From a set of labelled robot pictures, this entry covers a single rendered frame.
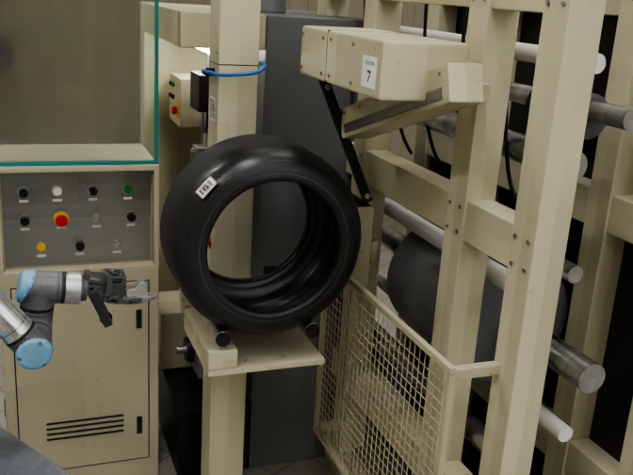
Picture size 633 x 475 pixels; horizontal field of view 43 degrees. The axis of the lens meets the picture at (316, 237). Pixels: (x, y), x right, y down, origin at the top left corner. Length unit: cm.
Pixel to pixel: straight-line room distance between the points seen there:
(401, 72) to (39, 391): 181
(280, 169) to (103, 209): 91
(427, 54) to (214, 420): 152
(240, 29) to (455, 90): 81
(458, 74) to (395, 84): 16
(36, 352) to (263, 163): 77
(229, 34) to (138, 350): 125
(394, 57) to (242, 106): 69
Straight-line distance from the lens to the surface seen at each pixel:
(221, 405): 290
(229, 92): 255
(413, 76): 207
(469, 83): 203
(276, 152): 224
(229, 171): 220
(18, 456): 245
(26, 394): 313
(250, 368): 243
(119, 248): 299
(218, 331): 237
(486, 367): 215
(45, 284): 228
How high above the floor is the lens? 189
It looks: 17 degrees down
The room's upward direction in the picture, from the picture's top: 4 degrees clockwise
